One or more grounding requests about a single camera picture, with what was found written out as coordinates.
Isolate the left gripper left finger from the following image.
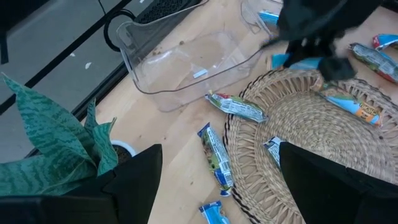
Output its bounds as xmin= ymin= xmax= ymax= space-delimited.
xmin=62 ymin=144 xmax=164 ymax=224

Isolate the round woven straw placemat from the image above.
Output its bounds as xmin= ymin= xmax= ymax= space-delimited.
xmin=223 ymin=68 xmax=398 ymax=224

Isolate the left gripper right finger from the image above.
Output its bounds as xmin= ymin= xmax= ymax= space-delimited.
xmin=279 ymin=142 xmax=398 ymax=224

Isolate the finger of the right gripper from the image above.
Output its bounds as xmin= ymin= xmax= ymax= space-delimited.
xmin=317 ymin=55 xmax=358 ymax=82
xmin=283 ymin=37 xmax=317 ymax=68

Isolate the green granola bar wrapper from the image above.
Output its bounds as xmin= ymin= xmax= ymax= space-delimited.
xmin=204 ymin=91 xmax=269 ymax=123
xmin=197 ymin=122 xmax=234 ymax=197
xmin=262 ymin=136 xmax=285 ymax=169

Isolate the clear plastic storage bin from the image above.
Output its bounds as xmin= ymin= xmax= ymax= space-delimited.
xmin=241 ymin=0 xmax=284 ymax=35
xmin=116 ymin=0 xmax=270 ymax=113

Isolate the black perforated box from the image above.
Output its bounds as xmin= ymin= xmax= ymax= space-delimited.
xmin=134 ymin=0 xmax=203 ymax=25

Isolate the green snake plant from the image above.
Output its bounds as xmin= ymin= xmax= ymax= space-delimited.
xmin=0 ymin=72 xmax=119 ymax=197

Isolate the white plant pot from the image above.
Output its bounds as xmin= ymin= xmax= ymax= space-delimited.
xmin=110 ymin=139 xmax=137 ymax=166

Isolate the black cable loop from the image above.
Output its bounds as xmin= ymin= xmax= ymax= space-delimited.
xmin=103 ymin=8 xmax=137 ymax=52

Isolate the grey snack packet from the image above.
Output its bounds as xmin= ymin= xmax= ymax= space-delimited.
xmin=349 ymin=42 xmax=398 ymax=83

